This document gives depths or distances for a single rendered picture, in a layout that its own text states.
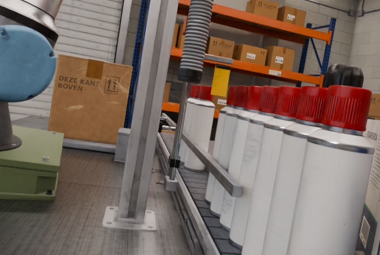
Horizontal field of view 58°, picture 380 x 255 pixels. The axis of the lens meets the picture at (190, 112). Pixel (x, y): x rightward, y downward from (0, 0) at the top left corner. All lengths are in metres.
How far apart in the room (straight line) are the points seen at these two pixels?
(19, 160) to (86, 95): 0.56
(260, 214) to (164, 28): 0.33
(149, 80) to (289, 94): 0.27
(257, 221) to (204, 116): 0.45
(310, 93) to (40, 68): 0.40
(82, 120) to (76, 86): 0.12
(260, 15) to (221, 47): 0.71
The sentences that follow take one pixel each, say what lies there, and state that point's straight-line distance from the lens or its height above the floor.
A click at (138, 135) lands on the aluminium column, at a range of 0.57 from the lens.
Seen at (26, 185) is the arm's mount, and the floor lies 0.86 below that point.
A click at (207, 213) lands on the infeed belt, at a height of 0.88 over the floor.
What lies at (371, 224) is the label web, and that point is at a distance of 0.36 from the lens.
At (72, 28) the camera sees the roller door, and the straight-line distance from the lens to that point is 4.96.
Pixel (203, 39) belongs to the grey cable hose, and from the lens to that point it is 0.47.
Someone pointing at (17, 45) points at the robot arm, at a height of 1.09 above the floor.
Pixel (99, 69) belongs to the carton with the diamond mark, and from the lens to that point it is 1.18.
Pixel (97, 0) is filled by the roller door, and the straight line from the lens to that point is 5.03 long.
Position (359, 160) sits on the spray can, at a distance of 0.29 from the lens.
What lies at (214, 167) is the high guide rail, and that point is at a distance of 0.50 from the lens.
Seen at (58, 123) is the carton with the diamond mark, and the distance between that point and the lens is 1.20.
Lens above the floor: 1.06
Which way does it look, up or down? 3 degrees down
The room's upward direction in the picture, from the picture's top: 9 degrees clockwise
